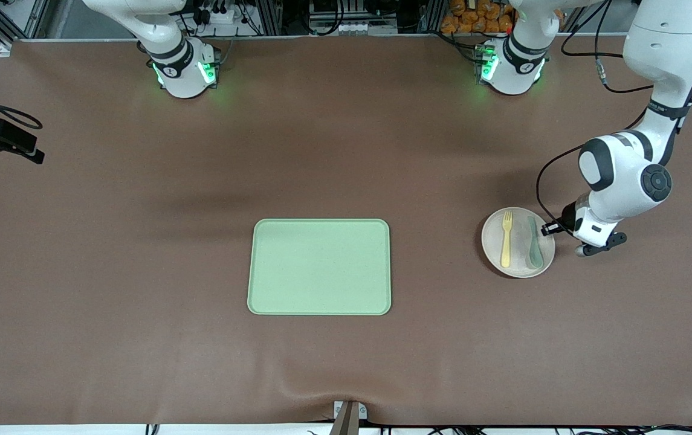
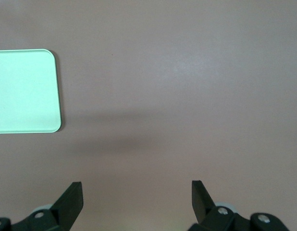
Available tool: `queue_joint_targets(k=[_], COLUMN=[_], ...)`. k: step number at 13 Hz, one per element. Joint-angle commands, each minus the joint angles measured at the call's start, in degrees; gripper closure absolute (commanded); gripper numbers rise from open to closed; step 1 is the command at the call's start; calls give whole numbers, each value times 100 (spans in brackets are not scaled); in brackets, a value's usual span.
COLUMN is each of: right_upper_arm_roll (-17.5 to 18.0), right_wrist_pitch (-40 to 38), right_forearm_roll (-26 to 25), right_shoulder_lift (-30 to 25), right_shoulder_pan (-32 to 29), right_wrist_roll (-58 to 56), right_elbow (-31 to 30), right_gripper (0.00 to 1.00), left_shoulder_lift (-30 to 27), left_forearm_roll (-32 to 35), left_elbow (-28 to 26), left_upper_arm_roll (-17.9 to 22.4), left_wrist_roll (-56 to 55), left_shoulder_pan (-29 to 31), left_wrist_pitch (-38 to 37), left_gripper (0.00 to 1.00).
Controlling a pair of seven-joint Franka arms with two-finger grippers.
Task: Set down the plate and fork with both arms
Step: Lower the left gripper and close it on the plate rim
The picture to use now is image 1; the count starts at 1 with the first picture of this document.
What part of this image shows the round beige speckled plate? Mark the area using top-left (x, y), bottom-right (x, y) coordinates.
top-left (481, 207), bottom-right (556, 279)

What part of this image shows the yellow plastic fork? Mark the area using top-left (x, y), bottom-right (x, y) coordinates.
top-left (499, 211), bottom-right (514, 268)

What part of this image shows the grey-green plastic spoon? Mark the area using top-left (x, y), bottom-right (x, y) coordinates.
top-left (526, 216), bottom-right (544, 270)

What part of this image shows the brown table cover mat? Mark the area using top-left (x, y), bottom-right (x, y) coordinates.
top-left (0, 36), bottom-right (692, 427)

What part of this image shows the orange snack pile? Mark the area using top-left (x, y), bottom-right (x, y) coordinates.
top-left (441, 0), bottom-right (514, 34)

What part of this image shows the mint green rectangular tray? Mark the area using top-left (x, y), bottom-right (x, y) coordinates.
top-left (247, 218), bottom-right (392, 317)

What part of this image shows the white power strip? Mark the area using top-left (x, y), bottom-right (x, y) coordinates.
top-left (192, 0), bottom-right (244, 25)

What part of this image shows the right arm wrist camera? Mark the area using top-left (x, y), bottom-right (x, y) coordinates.
top-left (0, 118), bottom-right (39, 155)

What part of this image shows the metal table edge bracket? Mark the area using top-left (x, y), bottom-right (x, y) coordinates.
top-left (333, 401), bottom-right (368, 422)

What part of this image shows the brown camera stand post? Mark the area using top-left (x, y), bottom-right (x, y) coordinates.
top-left (329, 402), bottom-right (361, 435)

